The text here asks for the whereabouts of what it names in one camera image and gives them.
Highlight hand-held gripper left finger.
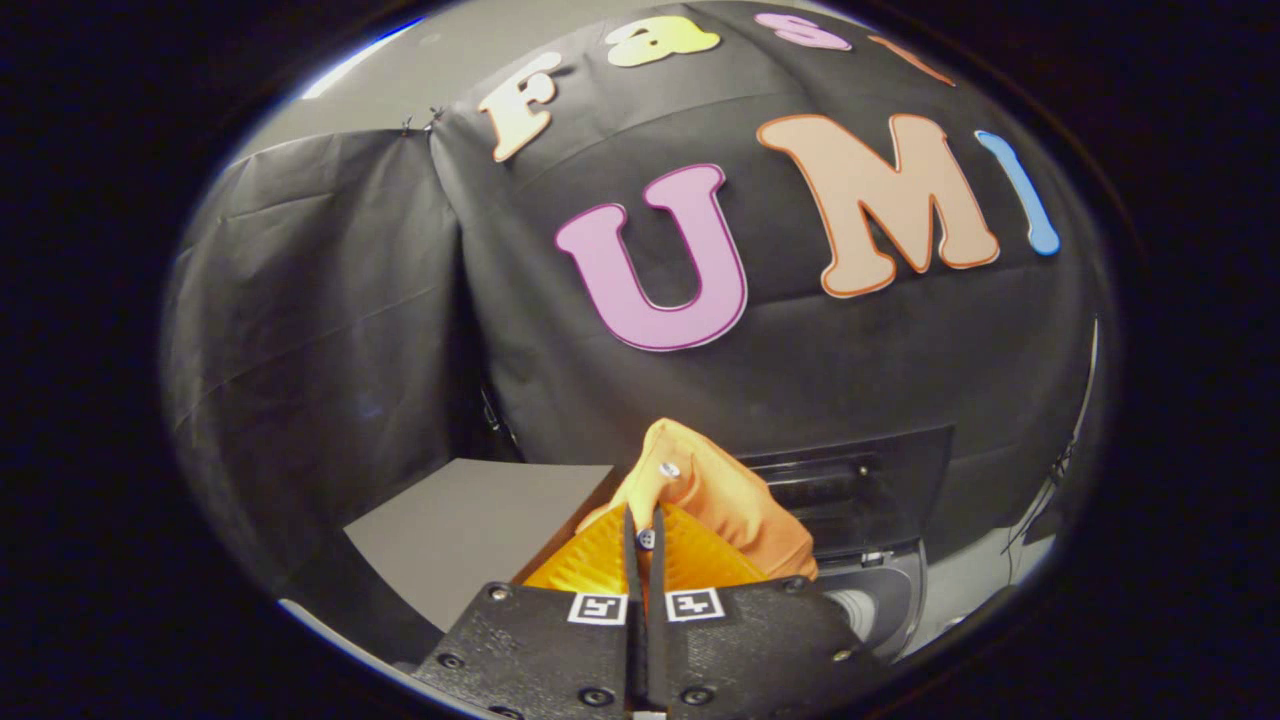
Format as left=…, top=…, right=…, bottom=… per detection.
left=412, top=503, right=641, bottom=720

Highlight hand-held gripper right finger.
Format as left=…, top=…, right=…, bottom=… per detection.
left=640, top=503, right=891, bottom=720

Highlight orange garment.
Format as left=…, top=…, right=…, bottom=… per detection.
left=575, top=418, right=819, bottom=601

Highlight dark washing machine lid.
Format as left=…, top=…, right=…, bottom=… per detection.
left=735, top=425, right=956, bottom=561

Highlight beige cabinet with dark top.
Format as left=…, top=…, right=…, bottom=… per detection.
left=280, top=458, right=621, bottom=671

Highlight black backdrop cloth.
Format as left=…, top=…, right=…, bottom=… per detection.
left=160, top=0, right=1116, bottom=641

